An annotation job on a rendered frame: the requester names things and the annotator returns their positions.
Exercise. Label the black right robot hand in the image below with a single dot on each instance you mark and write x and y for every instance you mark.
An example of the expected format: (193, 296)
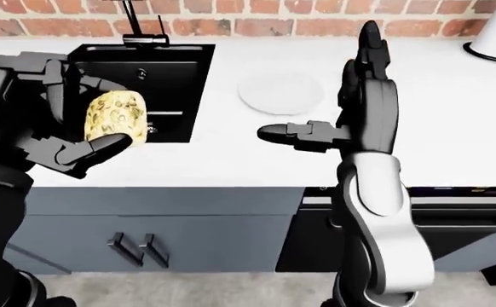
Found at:
(376, 105)

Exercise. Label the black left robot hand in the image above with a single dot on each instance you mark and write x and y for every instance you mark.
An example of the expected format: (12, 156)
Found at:
(26, 96)

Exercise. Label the yellow patterned sponge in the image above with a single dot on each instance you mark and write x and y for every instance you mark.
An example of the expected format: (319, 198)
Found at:
(116, 116)

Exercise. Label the white round plate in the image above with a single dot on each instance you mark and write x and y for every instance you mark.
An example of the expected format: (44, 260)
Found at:
(280, 93)

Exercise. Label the black kitchen sink basin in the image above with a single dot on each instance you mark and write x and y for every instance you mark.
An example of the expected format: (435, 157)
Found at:
(158, 89)

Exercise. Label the black sink faucet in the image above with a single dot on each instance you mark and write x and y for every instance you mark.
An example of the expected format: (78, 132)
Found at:
(144, 32)

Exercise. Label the black dishwasher front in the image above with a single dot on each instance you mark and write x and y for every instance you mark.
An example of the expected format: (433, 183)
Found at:
(461, 224)

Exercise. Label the grey cabinet with doors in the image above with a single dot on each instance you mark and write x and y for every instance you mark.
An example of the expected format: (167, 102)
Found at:
(154, 230)

